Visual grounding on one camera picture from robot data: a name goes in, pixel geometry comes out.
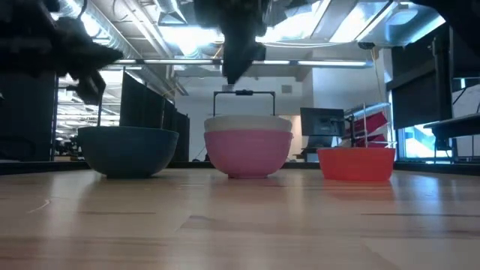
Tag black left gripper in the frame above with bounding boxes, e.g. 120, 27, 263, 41
55, 16, 125, 107

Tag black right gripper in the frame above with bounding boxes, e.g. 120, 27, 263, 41
193, 0, 272, 86

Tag white bowl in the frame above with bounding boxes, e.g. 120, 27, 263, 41
203, 114, 294, 134

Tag dark blue bowl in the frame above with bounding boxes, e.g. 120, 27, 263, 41
77, 125, 180, 179

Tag hot pink bowl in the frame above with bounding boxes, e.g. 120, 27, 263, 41
203, 129, 294, 180

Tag orange plastic bowl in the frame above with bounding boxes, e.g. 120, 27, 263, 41
316, 146, 397, 183

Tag black partition panels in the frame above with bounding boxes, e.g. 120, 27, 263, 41
118, 70, 191, 163

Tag tall black cabinet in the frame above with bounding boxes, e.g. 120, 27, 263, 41
0, 70, 59, 163

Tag long ceiling light bar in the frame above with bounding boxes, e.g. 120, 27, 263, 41
111, 57, 374, 69

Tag black computer monitor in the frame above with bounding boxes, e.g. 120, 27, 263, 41
299, 106, 347, 138

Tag red panels on rack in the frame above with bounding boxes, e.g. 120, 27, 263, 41
352, 111, 389, 149

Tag black window blind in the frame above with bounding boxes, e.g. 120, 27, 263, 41
385, 25, 454, 131

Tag dark side table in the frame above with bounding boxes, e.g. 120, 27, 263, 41
422, 112, 480, 163

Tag silver ceiling duct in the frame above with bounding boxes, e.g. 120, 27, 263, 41
55, 0, 188, 99

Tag metal wire rack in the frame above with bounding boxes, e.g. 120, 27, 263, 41
343, 101, 398, 149

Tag black table edge rail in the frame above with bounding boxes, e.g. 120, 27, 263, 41
0, 160, 480, 176

